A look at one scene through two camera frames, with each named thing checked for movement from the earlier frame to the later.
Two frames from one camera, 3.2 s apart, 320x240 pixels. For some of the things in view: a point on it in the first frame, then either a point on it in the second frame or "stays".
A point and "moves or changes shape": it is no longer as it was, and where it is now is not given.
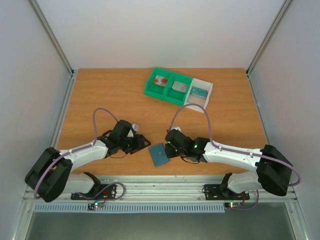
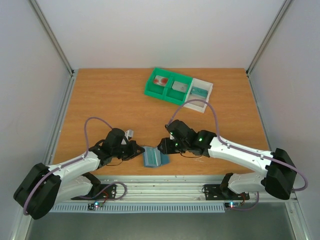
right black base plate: x=219 y=192 stays
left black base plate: x=108 y=192 stays
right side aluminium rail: x=258 y=108 stays
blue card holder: x=158 y=154 moves or changes shape
